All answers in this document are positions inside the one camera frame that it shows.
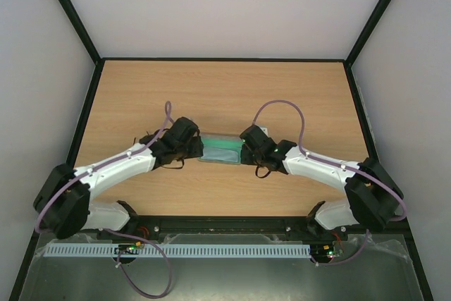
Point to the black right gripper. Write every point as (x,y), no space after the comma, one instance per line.
(246,151)

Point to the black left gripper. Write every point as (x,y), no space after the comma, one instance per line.
(197,148)

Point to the grey glasses case green lining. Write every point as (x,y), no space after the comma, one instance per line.
(221,141)

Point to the black sunglasses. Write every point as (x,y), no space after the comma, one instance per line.
(144,140)

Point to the light blue cleaning cloth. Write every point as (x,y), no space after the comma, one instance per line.
(220,155)

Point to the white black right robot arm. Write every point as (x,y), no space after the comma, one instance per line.
(371,195)

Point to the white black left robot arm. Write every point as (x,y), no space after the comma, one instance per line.
(67,202)

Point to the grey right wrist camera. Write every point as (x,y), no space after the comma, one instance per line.
(264,130)

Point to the black front mounting rail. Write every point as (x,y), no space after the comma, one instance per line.
(299,228)

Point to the light blue slotted cable duct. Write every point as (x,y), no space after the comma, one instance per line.
(178,251)

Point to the black enclosure frame post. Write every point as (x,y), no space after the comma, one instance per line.
(78,26)

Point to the black right frame post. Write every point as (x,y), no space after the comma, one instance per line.
(369,27)

